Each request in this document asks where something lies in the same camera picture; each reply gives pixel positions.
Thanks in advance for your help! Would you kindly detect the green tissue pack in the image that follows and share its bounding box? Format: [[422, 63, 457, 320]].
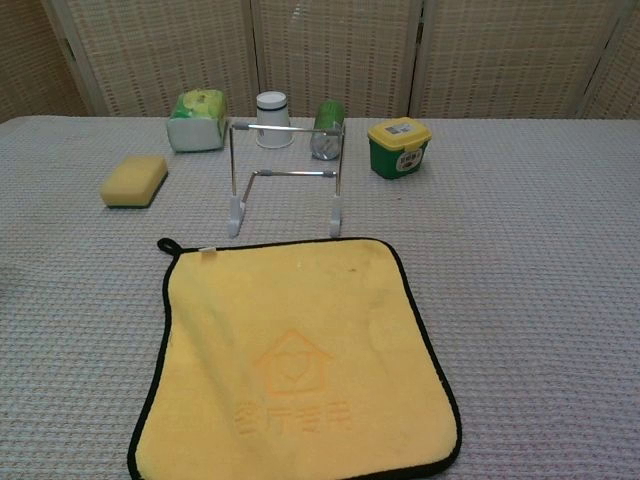
[[165, 88, 229, 154]]

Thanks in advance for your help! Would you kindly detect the yellow sponge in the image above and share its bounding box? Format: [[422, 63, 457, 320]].
[[99, 153, 170, 210]]

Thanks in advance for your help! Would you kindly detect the green tub with yellow lid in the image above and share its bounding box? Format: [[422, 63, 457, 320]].
[[367, 117, 433, 180]]

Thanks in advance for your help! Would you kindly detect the grey waffle tablecloth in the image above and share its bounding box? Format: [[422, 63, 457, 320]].
[[0, 115, 640, 480]]

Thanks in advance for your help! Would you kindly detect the yellow towel with black trim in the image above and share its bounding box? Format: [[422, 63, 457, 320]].
[[127, 236, 464, 480]]

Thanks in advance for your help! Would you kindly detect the white paper cup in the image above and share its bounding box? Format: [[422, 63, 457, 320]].
[[255, 91, 295, 149]]

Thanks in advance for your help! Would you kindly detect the green drink can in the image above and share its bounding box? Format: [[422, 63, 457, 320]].
[[309, 99, 346, 162]]

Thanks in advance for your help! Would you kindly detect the woven folding screen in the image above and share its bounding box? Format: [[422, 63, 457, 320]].
[[0, 0, 640, 121]]

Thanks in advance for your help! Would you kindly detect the silver metal rack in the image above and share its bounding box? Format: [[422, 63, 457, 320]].
[[227, 119, 348, 239]]

